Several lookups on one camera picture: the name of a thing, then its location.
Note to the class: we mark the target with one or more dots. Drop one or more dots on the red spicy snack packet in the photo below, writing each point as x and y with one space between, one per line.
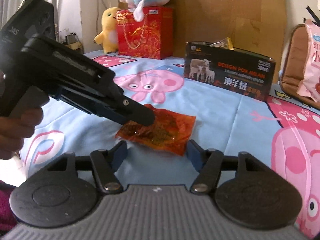
170 131

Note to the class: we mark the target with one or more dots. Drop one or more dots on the yellow duck plush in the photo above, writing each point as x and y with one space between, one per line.
108 36

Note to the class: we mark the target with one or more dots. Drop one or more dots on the wooden headboard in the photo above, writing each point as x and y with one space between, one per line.
253 25

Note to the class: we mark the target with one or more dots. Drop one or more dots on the Peppa Pig bed sheet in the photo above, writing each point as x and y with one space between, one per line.
282 132

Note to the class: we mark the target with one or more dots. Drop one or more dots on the red gift bag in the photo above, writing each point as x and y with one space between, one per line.
152 38

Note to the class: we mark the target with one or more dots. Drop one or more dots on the pink snack bag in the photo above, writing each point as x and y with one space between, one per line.
309 86

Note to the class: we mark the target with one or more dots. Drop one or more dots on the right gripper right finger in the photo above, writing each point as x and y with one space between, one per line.
210 163

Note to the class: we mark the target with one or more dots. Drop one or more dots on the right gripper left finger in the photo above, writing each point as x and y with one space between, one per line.
91 174

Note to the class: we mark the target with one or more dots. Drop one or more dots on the left hand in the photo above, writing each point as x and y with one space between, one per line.
15 130

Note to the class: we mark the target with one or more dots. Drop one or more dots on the black printed storage box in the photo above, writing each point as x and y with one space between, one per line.
240 71

